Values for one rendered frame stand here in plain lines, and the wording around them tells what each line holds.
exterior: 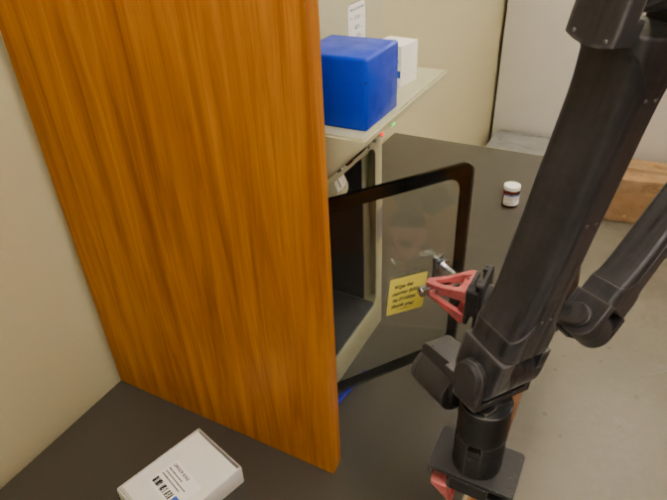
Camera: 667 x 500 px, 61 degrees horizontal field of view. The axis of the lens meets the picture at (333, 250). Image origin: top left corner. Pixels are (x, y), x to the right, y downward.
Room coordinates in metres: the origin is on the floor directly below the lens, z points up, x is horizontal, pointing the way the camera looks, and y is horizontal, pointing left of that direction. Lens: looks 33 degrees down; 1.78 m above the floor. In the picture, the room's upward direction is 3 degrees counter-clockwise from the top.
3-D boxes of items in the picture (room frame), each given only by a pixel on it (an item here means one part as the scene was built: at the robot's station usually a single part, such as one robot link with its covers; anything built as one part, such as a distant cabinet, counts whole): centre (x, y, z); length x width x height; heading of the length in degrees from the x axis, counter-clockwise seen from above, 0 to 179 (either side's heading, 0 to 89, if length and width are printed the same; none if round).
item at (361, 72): (0.74, -0.03, 1.56); 0.10 x 0.10 x 0.09; 61
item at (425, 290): (0.78, -0.17, 1.20); 0.10 x 0.05 x 0.03; 115
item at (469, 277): (0.74, -0.19, 1.20); 0.09 x 0.07 x 0.07; 61
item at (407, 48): (0.88, -0.11, 1.54); 0.05 x 0.05 x 0.06; 53
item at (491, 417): (0.43, -0.16, 1.27); 0.07 x 0.06 x 0.07; 29
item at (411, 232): (0.77, -0.09, 1.19); 0.30 x 0.01 x 0.40; 115
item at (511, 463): (0.42, -0.16, 1.21); 0.10 x 0.07 x 0.07; 60
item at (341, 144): (0.82, -0.07, 1.46); 0.32 x 0.12 x 0.10; 151
